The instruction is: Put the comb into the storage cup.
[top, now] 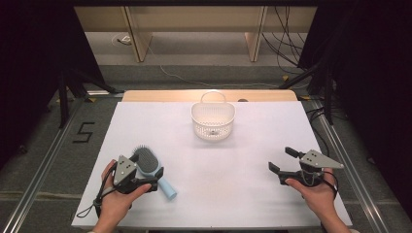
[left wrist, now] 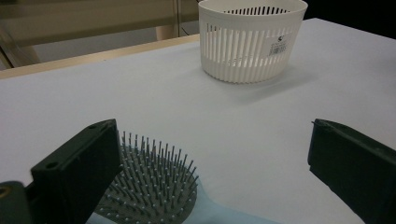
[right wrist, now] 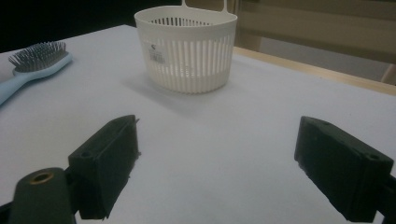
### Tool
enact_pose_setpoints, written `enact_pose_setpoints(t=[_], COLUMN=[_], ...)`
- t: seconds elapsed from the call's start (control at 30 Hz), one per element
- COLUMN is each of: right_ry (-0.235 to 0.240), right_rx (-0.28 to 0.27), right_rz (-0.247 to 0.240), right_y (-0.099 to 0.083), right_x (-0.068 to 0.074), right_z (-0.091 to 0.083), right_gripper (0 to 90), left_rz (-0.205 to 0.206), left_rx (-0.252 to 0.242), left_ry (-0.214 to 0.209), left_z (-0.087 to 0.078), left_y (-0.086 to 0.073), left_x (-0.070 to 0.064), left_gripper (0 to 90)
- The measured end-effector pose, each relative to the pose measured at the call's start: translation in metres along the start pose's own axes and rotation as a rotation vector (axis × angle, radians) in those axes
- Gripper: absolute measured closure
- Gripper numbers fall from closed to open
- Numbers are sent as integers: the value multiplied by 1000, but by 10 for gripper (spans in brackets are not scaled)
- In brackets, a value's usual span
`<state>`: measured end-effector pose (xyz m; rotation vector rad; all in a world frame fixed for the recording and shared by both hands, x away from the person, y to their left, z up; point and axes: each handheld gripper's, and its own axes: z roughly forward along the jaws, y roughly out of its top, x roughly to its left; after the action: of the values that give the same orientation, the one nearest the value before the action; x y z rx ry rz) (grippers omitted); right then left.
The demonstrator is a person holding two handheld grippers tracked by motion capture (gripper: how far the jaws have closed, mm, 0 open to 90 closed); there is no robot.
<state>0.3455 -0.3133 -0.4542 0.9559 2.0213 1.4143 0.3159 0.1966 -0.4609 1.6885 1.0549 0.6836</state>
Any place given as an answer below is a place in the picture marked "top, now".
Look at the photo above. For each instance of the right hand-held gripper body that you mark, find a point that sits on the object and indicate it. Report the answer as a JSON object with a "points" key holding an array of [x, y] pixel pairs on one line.
{"points": [[311, 176]]}

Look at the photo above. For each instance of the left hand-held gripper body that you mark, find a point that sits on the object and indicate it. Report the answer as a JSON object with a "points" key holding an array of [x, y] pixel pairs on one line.
{"points": [[124, 171]]}

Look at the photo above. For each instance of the light blue hairbrush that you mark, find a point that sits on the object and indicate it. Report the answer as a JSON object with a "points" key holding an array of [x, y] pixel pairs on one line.
{"points": [[147, 160]]}

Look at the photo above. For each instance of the white plastic basket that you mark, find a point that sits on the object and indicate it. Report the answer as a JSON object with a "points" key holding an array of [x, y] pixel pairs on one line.
{"points": [[212, 129]]}

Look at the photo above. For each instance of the person's right hand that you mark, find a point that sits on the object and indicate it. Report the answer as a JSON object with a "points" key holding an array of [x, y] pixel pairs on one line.
{"points": [[319, 197]]}

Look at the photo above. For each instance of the person's left hand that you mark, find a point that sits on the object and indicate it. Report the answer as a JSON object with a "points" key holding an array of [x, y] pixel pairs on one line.
{"points": [[115, 204]]}

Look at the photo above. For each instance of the black tripod stand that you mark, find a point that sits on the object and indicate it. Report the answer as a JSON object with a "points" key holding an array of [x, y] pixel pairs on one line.
{"points": [[63, 97], [328, 97]]}

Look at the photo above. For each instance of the black curtain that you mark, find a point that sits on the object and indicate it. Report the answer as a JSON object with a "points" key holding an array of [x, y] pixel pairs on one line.
{"points": [[372, 81], [32, 64]]}

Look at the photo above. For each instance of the metal floor rail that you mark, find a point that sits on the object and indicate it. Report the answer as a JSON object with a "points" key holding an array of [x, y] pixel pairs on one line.
{"points": [[39, 181], [353, 181]]}

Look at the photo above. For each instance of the light wooden desk frame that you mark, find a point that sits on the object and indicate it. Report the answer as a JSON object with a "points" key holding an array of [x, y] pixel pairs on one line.
{"points": [[194, 19]]}

